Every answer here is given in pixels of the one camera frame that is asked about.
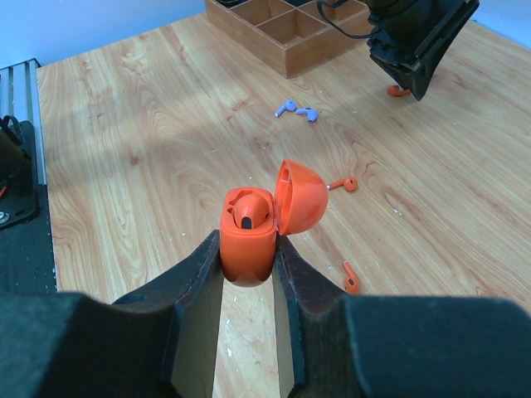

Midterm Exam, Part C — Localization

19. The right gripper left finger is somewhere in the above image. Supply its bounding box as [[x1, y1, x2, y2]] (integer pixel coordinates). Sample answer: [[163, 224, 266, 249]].
[[1, 231, 223, 397]]

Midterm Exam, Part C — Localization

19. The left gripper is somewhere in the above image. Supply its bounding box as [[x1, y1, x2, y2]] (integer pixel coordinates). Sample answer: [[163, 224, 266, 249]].
[[366, 0, 481, 102]]

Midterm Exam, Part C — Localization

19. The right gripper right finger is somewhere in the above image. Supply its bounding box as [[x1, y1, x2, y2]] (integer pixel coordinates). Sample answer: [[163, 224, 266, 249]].
[[273, 237, 530, 397]]

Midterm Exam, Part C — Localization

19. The orange earbud charging case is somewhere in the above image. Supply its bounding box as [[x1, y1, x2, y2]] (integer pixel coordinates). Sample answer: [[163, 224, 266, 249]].
[[220, 159, 329, 287]]

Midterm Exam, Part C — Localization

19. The orange earbud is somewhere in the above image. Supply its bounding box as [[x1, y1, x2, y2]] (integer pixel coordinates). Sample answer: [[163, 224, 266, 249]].
[[387, 85, 411, 98], [343, 261, 359, 295], [327, 176, 358, 192], [231, 193, 269, 230]]

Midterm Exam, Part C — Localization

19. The purple earbud centre right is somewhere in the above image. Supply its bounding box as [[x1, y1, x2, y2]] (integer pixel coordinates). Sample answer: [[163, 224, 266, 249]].
[[295, 108, 319, 123]]

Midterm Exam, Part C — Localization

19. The purple earbud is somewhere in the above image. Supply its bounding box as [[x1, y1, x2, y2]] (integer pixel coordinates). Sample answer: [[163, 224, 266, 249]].
[[275, 99, 297, 118], [295, 108, 319, 123]]

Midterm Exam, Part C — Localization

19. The wooden compartment tray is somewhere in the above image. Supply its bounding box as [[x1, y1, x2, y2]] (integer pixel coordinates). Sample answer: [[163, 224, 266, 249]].
[[205, 0, 372, 78]]

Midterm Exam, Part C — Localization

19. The purple earbud centre left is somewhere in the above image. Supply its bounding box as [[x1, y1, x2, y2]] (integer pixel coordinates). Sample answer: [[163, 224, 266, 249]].
[[275, 99, 297, 118]]

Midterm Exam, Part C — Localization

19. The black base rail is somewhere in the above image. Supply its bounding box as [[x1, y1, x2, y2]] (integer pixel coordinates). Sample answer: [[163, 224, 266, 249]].
[[1, 59, 57, 294]]

